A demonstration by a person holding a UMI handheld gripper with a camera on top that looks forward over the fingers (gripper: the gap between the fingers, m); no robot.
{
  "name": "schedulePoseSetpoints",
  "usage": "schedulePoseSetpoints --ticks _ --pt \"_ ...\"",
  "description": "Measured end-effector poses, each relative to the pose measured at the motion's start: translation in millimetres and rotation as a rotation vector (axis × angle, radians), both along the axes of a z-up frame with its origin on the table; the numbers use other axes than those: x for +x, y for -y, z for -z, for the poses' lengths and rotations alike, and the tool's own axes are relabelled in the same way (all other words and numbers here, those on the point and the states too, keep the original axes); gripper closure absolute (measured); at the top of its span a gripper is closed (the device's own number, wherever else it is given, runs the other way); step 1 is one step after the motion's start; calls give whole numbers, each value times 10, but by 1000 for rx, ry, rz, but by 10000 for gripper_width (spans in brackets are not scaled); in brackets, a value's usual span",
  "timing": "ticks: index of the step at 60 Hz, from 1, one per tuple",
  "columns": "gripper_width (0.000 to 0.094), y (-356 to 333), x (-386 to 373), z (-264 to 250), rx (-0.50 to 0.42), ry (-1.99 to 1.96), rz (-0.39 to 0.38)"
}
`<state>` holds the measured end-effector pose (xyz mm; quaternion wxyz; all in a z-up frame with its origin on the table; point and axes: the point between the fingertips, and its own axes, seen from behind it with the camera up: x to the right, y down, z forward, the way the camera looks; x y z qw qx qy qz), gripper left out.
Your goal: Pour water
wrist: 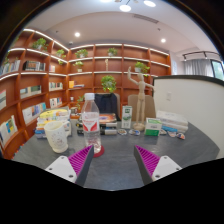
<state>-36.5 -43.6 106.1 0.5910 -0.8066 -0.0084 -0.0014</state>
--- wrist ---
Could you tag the cream ceramic mug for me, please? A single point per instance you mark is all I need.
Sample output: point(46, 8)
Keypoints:
point(56, 136)

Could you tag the wooden shelf unit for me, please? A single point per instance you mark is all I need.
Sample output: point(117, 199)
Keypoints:
point(33, 76)

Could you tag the dark office chair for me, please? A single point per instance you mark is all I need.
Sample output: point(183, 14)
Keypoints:
point(107, 103)

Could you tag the dark book stack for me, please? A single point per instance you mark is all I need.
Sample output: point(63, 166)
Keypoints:
point(108, 125)

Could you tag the green and white box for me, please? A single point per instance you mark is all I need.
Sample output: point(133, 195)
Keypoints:
point(153, 127)

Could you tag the colourful book stack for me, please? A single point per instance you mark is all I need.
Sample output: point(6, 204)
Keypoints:
point(53, 116)

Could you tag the tan chair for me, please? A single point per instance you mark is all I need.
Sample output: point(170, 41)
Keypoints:
point(133, 106)

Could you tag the wooden artist mannequin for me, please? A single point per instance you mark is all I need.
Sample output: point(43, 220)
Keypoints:
point(141, 96)

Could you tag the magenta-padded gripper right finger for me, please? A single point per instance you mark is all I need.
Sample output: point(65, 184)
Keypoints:
point(160, 166)

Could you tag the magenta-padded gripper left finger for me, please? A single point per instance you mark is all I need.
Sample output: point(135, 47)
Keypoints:
point(63, 166)

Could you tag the grey window curtain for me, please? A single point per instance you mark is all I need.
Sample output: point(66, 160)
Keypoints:
point(198, 67)

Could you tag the clear plastic water bottle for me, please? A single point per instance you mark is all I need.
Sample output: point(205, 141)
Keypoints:
point(91, 123)

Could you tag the white book stack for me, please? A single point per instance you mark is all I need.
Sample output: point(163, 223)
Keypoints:
point(173, 120)

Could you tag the green and white carton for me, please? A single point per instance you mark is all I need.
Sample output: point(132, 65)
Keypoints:
point(126, 116)

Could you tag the round-bulb ceiling chandelier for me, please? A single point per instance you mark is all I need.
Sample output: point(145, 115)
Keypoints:
point(125, 8)

